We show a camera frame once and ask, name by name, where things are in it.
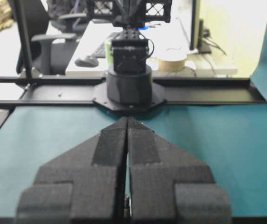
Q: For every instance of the black office chair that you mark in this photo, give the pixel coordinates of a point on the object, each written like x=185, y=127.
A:
x=52, y=32

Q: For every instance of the black aluminium frame rail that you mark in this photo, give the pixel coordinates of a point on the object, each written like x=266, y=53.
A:
x=64, y=91

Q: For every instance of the brown tape roll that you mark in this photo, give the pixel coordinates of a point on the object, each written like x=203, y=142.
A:
x=171, y=62

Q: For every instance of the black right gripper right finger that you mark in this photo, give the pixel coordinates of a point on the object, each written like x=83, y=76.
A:
x=168, y=182

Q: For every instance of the black computer mouse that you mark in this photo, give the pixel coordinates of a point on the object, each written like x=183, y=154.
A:
x=87, y=61

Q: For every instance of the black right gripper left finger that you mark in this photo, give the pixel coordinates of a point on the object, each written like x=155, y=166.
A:
x=87, y=181

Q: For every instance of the green can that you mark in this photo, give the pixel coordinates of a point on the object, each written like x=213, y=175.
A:
x=108, y=52

